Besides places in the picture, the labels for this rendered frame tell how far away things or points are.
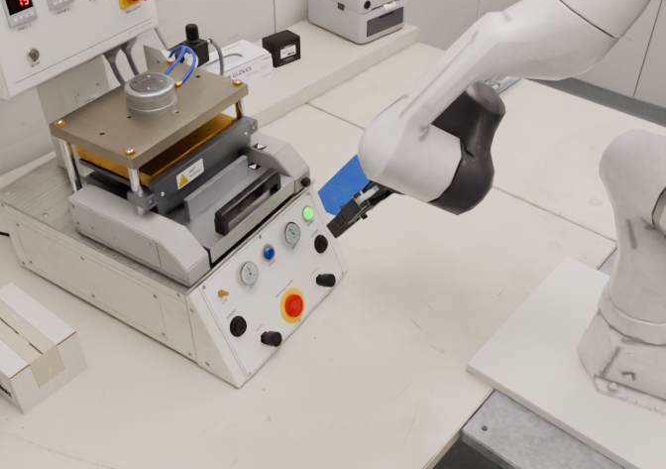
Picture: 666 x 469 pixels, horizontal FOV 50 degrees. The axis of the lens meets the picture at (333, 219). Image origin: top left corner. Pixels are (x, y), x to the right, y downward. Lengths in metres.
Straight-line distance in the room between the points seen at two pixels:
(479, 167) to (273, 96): 0.99
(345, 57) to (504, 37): 1.22
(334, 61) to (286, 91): 0.21
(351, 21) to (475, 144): 1.19
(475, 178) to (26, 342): 0.73
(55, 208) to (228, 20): 0.94
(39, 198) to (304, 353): 0.54
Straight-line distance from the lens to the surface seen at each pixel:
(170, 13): 1.93
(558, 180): 1.67
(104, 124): 1.16
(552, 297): 1.34
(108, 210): 1.16
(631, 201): 1.06
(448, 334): 1.27
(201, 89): 1.22
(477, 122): 0.94
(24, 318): 1.26
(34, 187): 1.38
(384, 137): 0.88
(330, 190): 1.56
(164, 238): 1.08
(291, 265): 1.24
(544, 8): 0.85
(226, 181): 1.19
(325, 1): 2.14
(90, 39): 1.26
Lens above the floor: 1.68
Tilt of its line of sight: 39 degrees down
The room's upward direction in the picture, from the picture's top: straight up
